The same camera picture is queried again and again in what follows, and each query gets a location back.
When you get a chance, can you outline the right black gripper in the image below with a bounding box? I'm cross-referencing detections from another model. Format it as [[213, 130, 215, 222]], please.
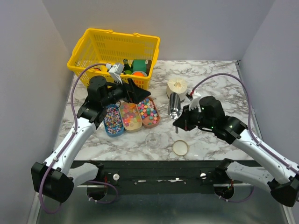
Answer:
[[173, 104, 214, 131]]

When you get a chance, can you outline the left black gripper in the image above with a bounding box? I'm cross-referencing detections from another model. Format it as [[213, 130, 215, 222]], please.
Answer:
[[101, 76, 150, 107]]

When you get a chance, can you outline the silver metal scoop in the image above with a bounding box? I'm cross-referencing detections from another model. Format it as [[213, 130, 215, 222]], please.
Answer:
[[168, 92, 182, 120]]

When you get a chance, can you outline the beige tray of gummy candies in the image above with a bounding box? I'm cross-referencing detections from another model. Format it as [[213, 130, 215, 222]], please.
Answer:
[[119, 102, 142, 133]]

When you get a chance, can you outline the pink tray of star candies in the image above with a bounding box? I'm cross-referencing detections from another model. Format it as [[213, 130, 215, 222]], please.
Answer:
[[137, 97, 160, 128]]

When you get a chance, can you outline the blue tray of striped candies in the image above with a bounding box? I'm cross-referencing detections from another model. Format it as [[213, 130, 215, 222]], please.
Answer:
[[103, 105, 124, 137]]

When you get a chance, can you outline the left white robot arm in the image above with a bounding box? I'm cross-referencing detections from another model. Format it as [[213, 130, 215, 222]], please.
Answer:
[[31, 76, 151, 203]]

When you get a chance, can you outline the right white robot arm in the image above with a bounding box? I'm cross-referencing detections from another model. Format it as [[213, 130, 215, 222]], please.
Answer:
[[168, 93, 299, 207]]

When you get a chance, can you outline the orange ball in basket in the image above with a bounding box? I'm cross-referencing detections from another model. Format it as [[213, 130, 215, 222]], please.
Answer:
[[132, 71, 148, 77]]

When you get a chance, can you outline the gold rimmed jar lid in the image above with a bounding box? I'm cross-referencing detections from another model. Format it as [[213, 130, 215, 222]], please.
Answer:
[[172, 140, 189, 156]]

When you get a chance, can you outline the green glass bottle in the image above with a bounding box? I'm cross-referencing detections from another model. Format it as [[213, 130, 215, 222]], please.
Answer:
[[123, 58, 133, 75]]

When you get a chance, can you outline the green box in basket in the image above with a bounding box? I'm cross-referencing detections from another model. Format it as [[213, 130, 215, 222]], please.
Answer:
[[131, 59, 151, 73]]

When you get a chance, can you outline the clear glass jar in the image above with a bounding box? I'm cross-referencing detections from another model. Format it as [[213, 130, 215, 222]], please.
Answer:
[[145, 133, 161, 152]]

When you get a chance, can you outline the wrapped toilet paper roll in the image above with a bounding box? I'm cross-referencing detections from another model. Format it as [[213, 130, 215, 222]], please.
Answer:
[[166, 77, 188, 102]]

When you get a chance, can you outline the yellow plastic shopping basket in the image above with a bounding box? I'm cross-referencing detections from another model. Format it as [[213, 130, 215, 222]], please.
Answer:
[[67, 28, 160, 90]]

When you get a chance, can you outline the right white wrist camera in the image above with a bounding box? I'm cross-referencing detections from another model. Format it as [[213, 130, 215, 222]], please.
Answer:
[[186, 91, 201, 111]]

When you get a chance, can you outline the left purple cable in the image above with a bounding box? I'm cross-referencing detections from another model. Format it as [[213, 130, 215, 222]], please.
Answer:
[[38, 63, 119, 214]]

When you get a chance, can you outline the purple cable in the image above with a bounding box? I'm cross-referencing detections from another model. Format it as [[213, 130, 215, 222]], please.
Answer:
[[38, 63, 119, 214], [190, 73, 299, 203]]

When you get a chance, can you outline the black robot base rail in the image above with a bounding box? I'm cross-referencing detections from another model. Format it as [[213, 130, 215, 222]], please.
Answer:
[[70, 160, 243, 196]]

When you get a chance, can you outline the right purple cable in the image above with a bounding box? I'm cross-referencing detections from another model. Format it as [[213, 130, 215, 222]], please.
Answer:
[[190, 73, 299, 203]]

